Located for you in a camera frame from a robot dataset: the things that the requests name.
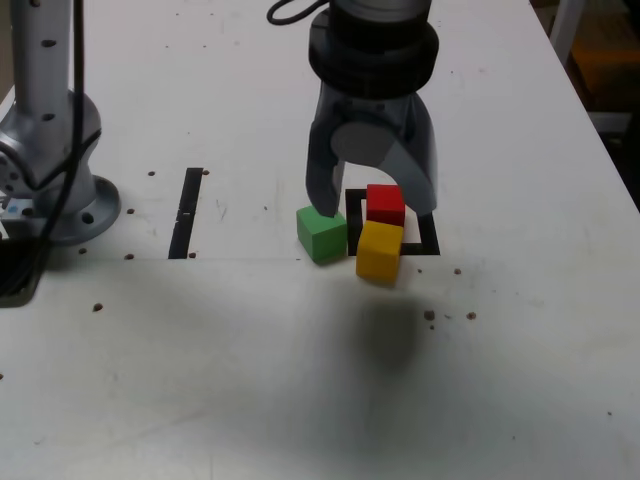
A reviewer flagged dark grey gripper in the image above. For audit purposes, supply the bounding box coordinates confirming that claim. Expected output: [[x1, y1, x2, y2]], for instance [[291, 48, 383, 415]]
[[305, 83, 442, 220]]

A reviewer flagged red cube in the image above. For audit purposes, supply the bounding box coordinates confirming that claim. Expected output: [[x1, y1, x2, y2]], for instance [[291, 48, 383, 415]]
[[366, 183, 406, 227]]

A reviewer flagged yellow cube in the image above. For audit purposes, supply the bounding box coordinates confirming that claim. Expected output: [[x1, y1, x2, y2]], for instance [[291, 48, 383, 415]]
[[355, 221, 405, 285]]

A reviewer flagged green cube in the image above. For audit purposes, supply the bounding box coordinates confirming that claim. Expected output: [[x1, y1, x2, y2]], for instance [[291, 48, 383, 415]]
[[295, 204, 348, 265]]

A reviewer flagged black tape square outline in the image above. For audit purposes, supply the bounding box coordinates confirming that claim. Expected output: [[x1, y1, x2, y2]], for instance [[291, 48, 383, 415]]
[[344, 187, 441, 257]]

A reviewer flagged black tape strip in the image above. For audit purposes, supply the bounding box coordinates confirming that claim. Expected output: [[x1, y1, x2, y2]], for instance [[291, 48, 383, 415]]
[[168, 167, 204, 260]]

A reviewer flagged yellow box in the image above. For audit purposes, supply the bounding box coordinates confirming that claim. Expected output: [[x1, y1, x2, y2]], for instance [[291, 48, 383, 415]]
[[569, 29, 640, 111]]

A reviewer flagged white metal frame leg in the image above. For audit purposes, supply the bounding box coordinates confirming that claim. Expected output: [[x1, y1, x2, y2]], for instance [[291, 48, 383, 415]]
[[548, 0, 584, 66]]

